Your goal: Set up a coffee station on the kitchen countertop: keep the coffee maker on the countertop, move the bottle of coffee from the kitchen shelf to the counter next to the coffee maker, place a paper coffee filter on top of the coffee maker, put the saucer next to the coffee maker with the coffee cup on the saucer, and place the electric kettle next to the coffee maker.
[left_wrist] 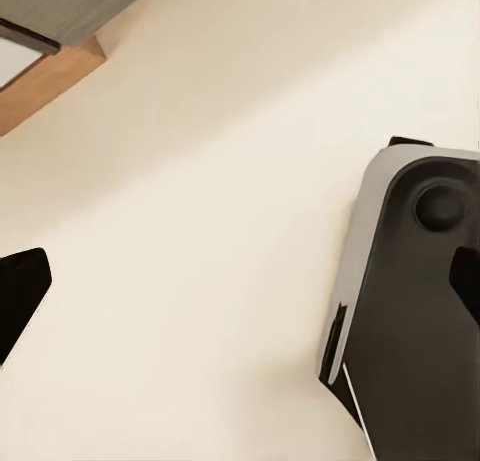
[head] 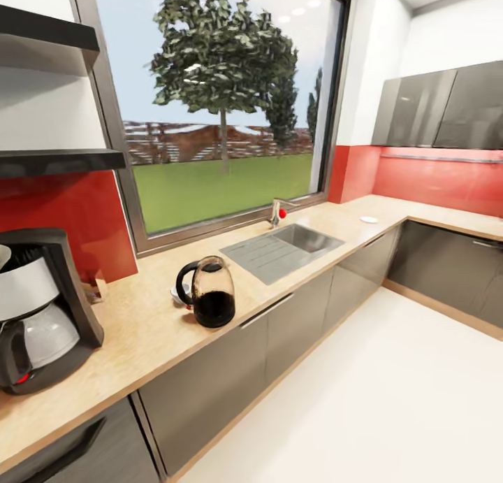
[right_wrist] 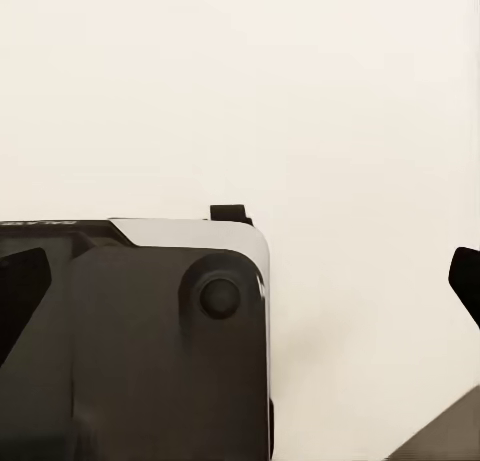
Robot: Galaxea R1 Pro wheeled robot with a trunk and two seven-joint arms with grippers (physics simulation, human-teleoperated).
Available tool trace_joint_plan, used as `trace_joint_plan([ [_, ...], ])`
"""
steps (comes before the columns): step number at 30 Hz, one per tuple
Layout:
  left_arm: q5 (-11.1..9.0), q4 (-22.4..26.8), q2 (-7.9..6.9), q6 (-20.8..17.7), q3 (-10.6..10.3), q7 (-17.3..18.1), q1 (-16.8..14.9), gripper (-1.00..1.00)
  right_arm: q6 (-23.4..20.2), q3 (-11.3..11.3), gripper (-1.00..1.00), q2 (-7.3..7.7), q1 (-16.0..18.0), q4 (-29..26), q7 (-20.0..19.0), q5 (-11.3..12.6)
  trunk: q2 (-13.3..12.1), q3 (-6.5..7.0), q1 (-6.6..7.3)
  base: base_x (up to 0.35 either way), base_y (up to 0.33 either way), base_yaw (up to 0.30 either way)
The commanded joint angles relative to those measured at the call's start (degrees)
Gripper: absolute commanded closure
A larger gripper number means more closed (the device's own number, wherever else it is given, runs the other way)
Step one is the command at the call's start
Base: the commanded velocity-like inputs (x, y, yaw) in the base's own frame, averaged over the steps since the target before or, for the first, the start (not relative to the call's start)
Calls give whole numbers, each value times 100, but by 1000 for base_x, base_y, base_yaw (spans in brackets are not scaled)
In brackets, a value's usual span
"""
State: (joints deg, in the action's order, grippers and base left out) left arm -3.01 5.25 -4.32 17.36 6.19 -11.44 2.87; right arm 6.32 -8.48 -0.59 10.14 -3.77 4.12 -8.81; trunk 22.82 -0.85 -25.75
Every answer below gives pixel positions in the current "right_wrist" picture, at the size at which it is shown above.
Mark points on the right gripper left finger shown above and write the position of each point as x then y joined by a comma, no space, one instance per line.
25,278

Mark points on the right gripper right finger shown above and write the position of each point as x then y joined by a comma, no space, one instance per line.
464,277

